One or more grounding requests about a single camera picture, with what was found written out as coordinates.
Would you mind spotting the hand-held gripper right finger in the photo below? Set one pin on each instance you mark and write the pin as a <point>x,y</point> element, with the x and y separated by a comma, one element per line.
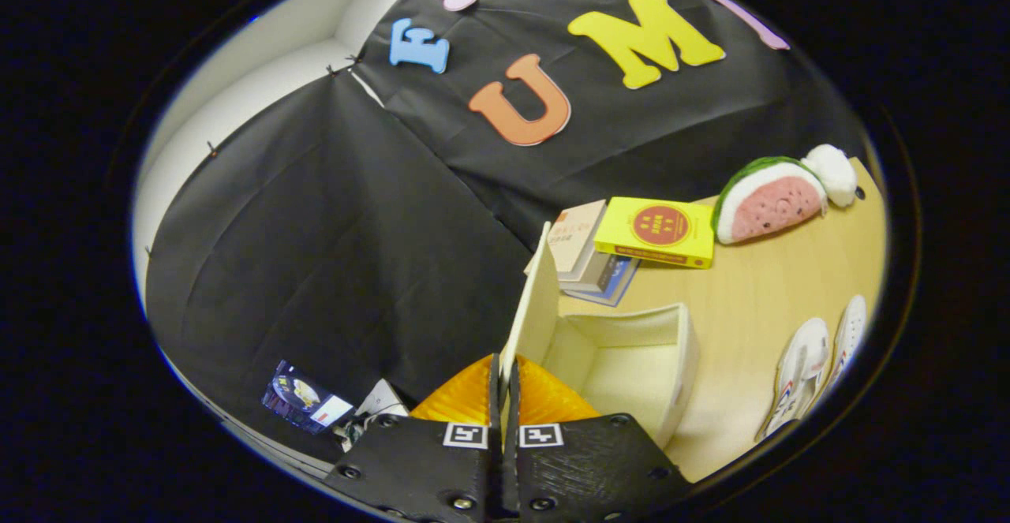
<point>584,476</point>

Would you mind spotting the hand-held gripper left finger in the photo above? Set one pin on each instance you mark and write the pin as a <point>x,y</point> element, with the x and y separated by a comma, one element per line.
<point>430,476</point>

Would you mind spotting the beige storage box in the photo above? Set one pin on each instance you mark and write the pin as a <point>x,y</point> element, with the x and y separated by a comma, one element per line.
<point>631,365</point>

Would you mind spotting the white canvas shoe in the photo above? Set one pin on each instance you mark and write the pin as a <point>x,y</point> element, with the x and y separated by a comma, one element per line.
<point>797,373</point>
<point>848,338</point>

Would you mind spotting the dark blue printed packet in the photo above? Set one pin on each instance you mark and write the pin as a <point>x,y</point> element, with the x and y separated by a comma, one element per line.
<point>304,398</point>

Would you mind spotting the blue book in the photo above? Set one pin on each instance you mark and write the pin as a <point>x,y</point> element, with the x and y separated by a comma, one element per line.
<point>617,286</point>

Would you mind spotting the black backdrop cloth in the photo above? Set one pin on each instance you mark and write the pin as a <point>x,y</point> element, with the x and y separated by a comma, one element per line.
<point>331,255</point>

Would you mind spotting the beige book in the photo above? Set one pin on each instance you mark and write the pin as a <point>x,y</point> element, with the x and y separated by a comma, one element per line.
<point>574,231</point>

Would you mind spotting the yellow book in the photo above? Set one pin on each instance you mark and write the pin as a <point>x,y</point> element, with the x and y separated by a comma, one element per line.
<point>659,229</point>

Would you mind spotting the watermelon slice plush toy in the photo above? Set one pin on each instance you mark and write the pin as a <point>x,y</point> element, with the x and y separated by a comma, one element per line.
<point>769,203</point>

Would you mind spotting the white round plush toy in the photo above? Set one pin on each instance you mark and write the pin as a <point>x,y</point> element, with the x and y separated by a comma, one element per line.
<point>835,172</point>

